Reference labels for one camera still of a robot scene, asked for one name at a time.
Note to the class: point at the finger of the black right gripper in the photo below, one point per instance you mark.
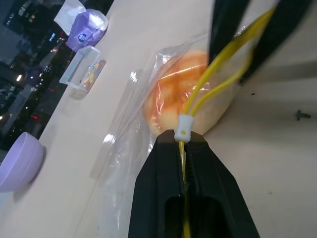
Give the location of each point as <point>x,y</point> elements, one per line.
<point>280,29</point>
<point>223,27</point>

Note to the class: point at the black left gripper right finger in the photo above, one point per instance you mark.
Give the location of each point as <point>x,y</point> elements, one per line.
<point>215,198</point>

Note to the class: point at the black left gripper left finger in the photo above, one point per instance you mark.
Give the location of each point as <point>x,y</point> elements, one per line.
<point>158,188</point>

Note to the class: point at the clear yellow-zip plastic bag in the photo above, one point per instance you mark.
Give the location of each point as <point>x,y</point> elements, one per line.
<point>131,129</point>

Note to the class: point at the round golden pineapple bun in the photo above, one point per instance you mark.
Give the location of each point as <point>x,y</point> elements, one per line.
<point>171,99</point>

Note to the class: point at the small black plastic rivet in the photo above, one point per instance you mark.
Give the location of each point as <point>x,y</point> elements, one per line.
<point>302,115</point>

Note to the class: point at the purple tissue pack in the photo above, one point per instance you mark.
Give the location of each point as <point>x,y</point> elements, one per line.
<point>86,29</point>

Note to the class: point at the purple plastic bowl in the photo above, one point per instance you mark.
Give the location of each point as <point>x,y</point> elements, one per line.
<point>19,163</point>

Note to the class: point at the clear box with coloured clips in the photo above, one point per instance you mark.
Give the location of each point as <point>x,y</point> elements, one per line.
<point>81,67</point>

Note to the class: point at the dark glass window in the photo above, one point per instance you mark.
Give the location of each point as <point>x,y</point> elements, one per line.
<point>27,62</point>

